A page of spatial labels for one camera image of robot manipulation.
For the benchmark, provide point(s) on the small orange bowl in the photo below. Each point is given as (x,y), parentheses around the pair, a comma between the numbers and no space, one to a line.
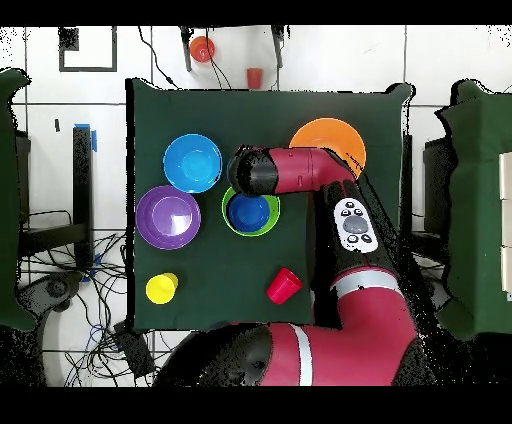
(202,48)

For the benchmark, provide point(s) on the light blue bowl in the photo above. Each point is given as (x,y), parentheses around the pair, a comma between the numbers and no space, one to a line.
(192,164)

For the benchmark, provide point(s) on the green cloth covered table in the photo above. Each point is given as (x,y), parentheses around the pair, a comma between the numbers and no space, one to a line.
(480,200)
(8,200)

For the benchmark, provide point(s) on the blue tape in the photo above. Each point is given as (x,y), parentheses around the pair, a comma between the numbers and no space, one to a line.
(94,140)

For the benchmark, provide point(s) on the white boxes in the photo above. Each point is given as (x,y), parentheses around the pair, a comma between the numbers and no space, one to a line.
(507,180)

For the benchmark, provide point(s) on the black metal table frame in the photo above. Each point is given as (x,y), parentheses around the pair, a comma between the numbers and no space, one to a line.
(82,180)
(407,180)

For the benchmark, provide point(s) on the large orange bowl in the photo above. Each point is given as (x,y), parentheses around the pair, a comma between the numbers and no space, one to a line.
(332,132)

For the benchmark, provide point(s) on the yellow cup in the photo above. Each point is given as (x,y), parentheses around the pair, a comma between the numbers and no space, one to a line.
(160,290)

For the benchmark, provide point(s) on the black square frame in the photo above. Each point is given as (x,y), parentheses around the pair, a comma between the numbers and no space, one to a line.
(68,40)

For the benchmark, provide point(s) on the orange-red cup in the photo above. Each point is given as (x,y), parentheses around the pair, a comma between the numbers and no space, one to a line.
(254,78)

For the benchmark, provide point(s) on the green bowl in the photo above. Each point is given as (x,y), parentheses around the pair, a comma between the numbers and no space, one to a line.
(275,216)

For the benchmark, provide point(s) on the tall red cup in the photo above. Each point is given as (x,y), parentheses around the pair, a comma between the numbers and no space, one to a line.
(283,287)

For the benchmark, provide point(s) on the purple bowl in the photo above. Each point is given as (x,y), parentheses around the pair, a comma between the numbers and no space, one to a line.
(168,218)

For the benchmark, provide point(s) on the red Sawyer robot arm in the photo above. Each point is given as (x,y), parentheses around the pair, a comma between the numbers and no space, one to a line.
(304,172)

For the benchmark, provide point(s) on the dark green tablecloth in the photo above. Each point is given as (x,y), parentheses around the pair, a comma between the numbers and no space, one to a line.
(240,112)

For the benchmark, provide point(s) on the small dark blue bowl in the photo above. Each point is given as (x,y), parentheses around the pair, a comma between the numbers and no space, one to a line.
(248,214)

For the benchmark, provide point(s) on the black power box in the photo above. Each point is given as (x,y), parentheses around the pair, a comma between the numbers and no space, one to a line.
(134,352)

